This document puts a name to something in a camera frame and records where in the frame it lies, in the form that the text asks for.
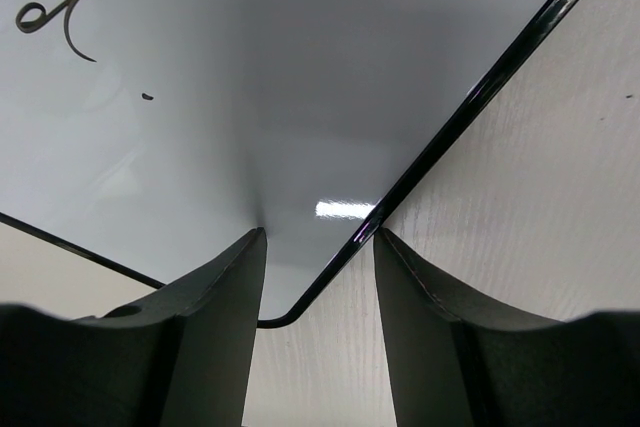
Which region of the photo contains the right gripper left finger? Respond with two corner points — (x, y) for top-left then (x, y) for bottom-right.
(1, 228), (267, 426)

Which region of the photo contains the white whiteboard black frame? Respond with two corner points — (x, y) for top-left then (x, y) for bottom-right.
(1, 0), (579, 329)

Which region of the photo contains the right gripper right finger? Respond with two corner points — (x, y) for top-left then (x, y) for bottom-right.
(374, 229), (639, 426)

